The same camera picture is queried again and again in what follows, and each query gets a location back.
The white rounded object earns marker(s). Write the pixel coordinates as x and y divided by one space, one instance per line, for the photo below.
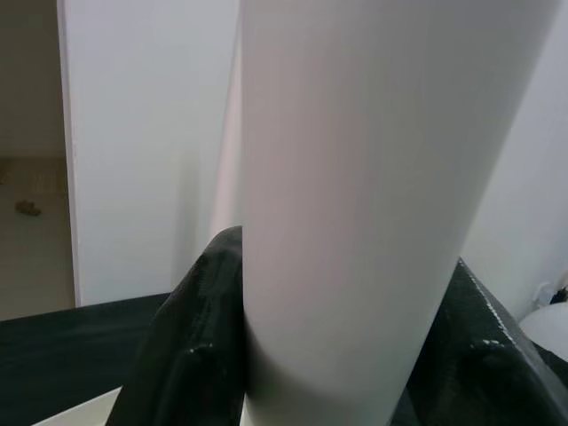
548 330

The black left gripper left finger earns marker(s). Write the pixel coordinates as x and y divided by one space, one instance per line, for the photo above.
191 346

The white plastic children table top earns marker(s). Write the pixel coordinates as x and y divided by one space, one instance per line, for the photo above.
75 410

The black table cloth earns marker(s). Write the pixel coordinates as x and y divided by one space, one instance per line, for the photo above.
66 350

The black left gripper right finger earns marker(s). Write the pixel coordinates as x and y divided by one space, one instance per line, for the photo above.
488 377

